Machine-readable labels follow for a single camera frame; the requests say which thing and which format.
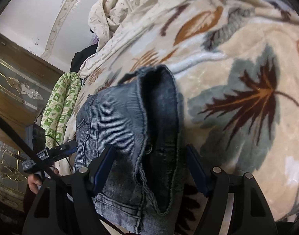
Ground blue denim jeans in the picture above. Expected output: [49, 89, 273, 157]
[75, 65, 184, 234]

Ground person's left hand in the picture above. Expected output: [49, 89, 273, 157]
[26, 174, 43, 195]

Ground green panda print quilt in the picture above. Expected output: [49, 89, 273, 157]
[41, 72, 82, 149]

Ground wooden cabinet with glass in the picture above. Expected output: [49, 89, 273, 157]
[0, 34, 63, 211]

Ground black garment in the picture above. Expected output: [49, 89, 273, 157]
[69, 43, 98, 73]

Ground beige leaf pattern fleece blanket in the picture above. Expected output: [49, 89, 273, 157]
[65, 0, 299, 221]

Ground purple plastic bag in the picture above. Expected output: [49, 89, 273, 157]
[90, 34, 99, 45]

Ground cream floral duvet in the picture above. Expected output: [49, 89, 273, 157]
[78, 0, 185, 79]

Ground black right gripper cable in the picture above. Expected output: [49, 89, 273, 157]
[0, 113, 60, 181]

